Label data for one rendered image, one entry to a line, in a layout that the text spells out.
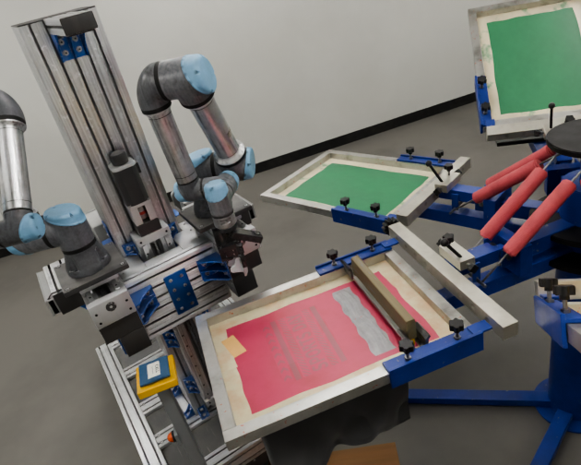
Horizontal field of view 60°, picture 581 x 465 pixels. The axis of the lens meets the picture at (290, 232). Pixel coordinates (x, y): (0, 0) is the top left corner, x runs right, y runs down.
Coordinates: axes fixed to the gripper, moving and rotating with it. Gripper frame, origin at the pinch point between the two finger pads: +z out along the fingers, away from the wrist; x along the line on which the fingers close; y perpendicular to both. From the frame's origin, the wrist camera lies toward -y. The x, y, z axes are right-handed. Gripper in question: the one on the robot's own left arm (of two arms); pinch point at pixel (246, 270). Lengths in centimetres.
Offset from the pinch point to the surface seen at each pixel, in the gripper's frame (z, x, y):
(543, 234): 8, 29, -101
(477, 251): 6, 27, -75
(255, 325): 15.9, 10.7, 3.0
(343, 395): 13, 56, -12
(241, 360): 16.1, 24.9, 11.7
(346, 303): 14.9, 17.7, -29.0
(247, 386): 16.1, 36.7, 12.3
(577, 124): -23, 16, -124
